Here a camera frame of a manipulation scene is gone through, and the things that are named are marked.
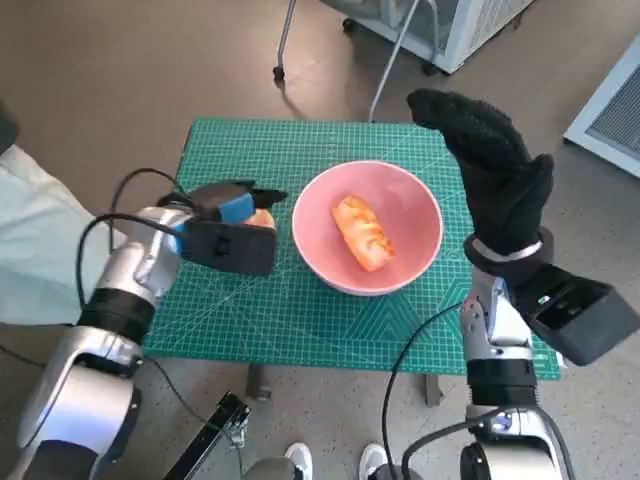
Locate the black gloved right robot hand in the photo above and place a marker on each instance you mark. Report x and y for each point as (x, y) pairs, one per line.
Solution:
(505, 200)

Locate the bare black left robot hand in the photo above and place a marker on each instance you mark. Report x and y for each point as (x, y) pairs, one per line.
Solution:
(235, 205)

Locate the round toy bread bun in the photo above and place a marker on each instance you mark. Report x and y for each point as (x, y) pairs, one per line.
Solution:
(262, 218)

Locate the pink bowl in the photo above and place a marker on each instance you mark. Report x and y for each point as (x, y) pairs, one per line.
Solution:
(320, 240)

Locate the long striped toy bread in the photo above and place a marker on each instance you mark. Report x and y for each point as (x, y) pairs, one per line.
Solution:
(362, 232)

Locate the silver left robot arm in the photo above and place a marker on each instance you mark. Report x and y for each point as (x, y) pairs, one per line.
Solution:
(135, 255)

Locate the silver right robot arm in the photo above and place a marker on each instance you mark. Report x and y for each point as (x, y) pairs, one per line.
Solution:
(500, 380)

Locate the green cutting mat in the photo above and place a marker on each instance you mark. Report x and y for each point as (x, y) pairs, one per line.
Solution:
(320, 140)

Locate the white unit with vent grille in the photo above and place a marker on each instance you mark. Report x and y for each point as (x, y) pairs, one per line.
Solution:
(600, 115)

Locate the white cabinet on castors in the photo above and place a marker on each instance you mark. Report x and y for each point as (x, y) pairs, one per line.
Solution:
(475, 30)

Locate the grey chair leg with castor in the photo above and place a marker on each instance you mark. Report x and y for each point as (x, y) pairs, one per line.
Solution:
(286, 30)

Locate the grey slanted chair leg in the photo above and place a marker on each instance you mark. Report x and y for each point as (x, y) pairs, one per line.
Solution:
(392, 55)

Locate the person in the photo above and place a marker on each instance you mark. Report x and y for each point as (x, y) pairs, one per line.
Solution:
(35, 240)

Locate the black metal stand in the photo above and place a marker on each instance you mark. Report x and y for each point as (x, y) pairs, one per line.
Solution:
(225, 412)

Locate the white shoe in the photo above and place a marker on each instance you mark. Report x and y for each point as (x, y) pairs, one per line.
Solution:
(300, 460)
(375, 460)

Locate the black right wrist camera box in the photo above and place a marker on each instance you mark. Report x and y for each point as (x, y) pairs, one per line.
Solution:
(580, 320)

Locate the dark table leg bracket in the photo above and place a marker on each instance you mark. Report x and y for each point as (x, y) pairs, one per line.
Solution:
(257, 382)
(432, 390)

